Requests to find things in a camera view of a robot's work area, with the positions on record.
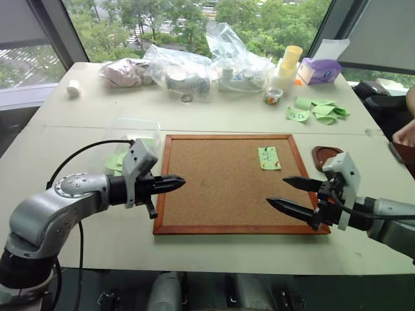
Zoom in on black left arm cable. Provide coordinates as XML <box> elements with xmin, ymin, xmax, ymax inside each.
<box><xmin>46</xmin><ymin>139</ymin><xmax>136</xmax><ymax>311</ymax></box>

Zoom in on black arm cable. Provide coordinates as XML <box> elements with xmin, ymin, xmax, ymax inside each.
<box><xmin>46</xmin><ymin>139</ymin><xmax>136</xmax><ymax>311</ymax></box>
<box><xmin>329</xmin><ymin>190</ymin><xmax>415</xmax><ymax>222</ymax></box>

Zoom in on purple tissue box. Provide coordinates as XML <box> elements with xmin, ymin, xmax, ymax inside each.
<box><xmin>296</xmin><ymin>57</ymin><xmax>344</xmax><ymax>86</ymax></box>

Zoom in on black chair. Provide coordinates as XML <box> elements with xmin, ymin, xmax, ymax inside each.
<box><xmin>351</xmin><ymin>80</ymin><xmax>415</xmax><ymax>140</ymax></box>

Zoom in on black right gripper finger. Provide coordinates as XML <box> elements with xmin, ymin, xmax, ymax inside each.
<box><xmin>282</xmin><ymin>175</ymin><xmax>324</xmax><ymax>192</ymax></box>
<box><xmin>266</xmin><ymin>197</ymin><xmax>317</xmax><ymax>227</ymax></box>

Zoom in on wood-framed cork board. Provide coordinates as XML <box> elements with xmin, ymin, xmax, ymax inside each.
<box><xmin>152</xmin><ymin>133</ymin><xmax>332</xmax><ymax>236</ymax></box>

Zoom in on brown wooden tray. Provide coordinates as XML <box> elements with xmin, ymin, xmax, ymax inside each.
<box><xmin>311</xmin><ymin>145</ymin><xmax>344</xmax><ymax>173</ymax></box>

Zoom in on clear plastic container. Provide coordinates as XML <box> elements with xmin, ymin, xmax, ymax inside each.
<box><xmin>96</xmin><ymin>117</ymin><xmax>162</xmax><ymax>178</ymax></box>

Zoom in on grey rounded shape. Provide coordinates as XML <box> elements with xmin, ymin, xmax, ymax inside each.
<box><xmin>232</xmin><ymin>273</ymin><xmax>270</xmax><ymax>311</ymax></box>
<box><xmin>150</xmin><ymin>271</ymin><xmax>183</xmax><ymax>311</ymax></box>

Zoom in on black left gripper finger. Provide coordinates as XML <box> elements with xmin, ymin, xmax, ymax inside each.
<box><xmin>155</xmin><ymin>184</ymin><xmax>185</xmax><ymax>195</ymax></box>
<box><xmin>154</xmin><ymin>174</ymin><xmax>187</xmax><ymax>187</ymax></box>

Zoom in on stacked yellow plastic cups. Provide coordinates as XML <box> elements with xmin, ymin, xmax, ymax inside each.
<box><xmin>278</xmin><ymin>45</ymin><xmax>303</xmax><ymax>80</ymax></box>

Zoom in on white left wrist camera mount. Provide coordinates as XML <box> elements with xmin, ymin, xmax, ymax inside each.
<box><xmin>121</xmin><ymin>138</ymin><xmax>160</xmax><ymax>209</ymax></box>

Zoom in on white tape roll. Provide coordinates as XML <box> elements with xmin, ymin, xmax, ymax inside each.
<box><xmin>66</xmin><ymin>79</ymin><xmax>82</xmax><ymax>98</ymax></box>

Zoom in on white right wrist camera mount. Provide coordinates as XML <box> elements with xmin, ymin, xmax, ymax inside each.
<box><xmin>322</xmin><ymin>151</ymin><xmax>362</xmax><ymax>231</ymax></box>

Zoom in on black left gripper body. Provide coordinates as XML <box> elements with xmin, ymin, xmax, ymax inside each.
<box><xmin>134</xmin><ymin>176</ymin><xmax>163</xmax><ymax>220</ymax></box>

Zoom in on plastic bag with metal rolls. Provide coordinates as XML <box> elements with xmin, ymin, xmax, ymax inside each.
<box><xmin>141</xmin><ymin>43</ymin><xmax>214</xmax><ymax>104</ymax></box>

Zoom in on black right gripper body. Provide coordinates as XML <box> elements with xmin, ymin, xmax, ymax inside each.
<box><xmin>311</xmin><ymin>174</ymin><xmax>345</xmax><ymax>232</ymax></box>

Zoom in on plastic bag with power strip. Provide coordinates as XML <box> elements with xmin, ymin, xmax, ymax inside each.
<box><xmin>205</xmin><ymin>21</ymin><xmax>277</xmax><ymax>95</ymax></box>

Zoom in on dark brown flat object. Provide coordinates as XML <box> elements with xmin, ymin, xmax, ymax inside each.
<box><xmin>388</xmin><ymin>140</ymin><xmax>415</xmax><ymax>179</ymax></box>

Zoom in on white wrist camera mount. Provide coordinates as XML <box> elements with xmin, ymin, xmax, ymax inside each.
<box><xmin>121</xmin><ymin>138</ymin><xmax>160</xmax><ymax>209</ymax></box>
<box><xmin>322</xmin><ymin>151</ymin><xmax>362</xmax><ymax>231</ymax></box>

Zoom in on green note marked with digits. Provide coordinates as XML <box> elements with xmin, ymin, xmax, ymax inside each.
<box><xmin>285</xmin><ymin>106</ymin><xmax>311</xmax><ymax>124</ymax></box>

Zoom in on green paper note with writing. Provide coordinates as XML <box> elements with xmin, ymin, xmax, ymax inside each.
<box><xmin>257</xmin><ymin>146</ymin><xmax>283</xmax><ymax>171</ymax></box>

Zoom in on person's bare hand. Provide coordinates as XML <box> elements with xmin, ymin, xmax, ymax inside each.
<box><xmin>391</xmin><ymin>117</ymin><xmax>415</xmax><ymax>147</ymax></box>

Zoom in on white tissue sheet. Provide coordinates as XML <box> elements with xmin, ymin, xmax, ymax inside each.
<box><xmin>318</xmin><ymin>38</ymin><xmax>351</xmax><ymax>62</ymax></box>

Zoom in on small cup of pins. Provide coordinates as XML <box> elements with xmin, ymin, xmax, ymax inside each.
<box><xmin>263</xmin><ymin>87</ymin><xmax>284</xmax><ymax>106</ymax></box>

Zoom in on plastic bag with pink contents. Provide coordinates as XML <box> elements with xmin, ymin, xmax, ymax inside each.
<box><xmin>98</xmin><ymin>58</ymin><xmax>154</xmax><ymax>89</ymax></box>

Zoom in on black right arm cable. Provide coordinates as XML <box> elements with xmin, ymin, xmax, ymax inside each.
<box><xmin>329</xmin><ymin>190</ymin><xmax>415</xmax><ymax>222</ymax></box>

